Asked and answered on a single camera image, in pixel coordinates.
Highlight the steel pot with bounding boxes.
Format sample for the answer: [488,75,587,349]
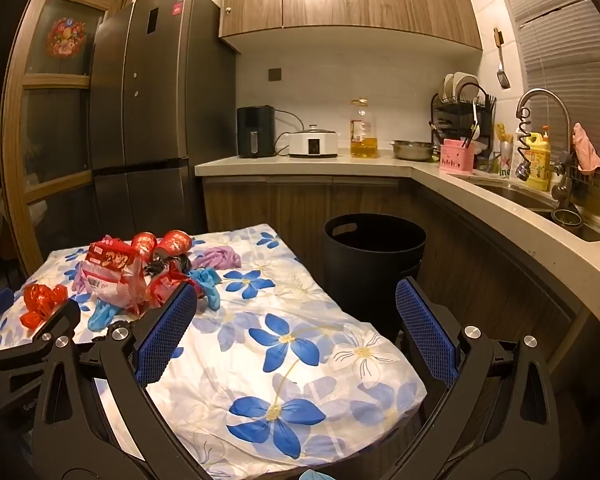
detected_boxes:
[390,140,438,162]

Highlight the blue floral blanket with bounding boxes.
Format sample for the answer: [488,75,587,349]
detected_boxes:
[0,223,428,480]

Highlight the wooden upper cabinets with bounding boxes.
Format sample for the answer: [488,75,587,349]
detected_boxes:
[219,0,483,52]

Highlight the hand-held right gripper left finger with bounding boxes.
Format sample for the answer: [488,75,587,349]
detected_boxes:
[31,282,216,480]

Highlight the pink utensil holder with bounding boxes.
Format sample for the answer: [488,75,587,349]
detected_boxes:
[439,139,476,173]

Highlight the red snack packet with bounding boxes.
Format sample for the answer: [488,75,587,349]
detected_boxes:
[87,236,143,281]

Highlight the yellow detergent bottle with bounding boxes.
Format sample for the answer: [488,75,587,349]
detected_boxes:
[524,126,552,192]

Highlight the steel faucet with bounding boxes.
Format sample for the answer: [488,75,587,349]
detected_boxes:
[516,88,578,211]

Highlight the red paper cup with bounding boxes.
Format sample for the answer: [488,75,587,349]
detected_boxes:
[131,232,156,256]
[155,230,193,261]

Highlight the red plastic bag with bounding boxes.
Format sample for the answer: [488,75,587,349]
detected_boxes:
[20,283,70,330]

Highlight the steel refrigerator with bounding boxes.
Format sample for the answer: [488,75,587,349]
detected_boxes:
[87,0,237,241]

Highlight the red round door decoration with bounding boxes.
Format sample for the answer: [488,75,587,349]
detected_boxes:
[47,16,86,58]

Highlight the black air fryer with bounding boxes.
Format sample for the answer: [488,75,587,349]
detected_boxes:
[236,105,276,158]

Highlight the white electric cooker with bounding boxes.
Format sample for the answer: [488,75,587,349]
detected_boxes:
[287,124,339,157]

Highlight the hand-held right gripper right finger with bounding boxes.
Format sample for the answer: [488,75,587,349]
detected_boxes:
[380,276,568,480]

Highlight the pink translucent plastic bag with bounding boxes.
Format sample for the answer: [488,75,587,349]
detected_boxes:
[75,260,181,317]

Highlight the steel sink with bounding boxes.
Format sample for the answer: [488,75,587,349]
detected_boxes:
[450,172,600,241]

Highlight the black plastic bag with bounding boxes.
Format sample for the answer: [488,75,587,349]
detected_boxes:
[145,255,193,277]

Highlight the hanging metal spatula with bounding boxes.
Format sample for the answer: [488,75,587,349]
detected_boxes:
[492,27,512,90]

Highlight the wooden cabinets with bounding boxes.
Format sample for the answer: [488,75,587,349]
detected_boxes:
[202,176,596,391]
[219,0,483,52]

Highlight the black trash bin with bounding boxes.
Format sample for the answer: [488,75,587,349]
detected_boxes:
[322,213,427,341]

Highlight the wooden lower cabinets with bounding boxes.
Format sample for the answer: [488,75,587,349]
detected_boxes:
[202,176,596,391]

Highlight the wooden glass door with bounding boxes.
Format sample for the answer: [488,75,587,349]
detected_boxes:
[0,0,136,276]

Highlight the black power cable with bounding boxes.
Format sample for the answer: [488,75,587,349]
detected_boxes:
[274,108,311,157]

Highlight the knotted blue rubber gloves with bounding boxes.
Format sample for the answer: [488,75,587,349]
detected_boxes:
[89,267,222,332]

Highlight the pink cloth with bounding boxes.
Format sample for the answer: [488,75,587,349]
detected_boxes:
[571,122,600,176]

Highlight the window blinds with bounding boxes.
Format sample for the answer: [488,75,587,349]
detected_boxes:
[495,0,600,181]

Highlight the cooking oil bottle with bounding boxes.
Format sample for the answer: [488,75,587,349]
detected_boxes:
[350,99,378,159]

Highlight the purple rubber glove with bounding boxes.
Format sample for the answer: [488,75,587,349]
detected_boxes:
[192,246,242,271]

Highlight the black dish rack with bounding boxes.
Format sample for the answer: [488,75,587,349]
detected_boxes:
[430,72,497,161]

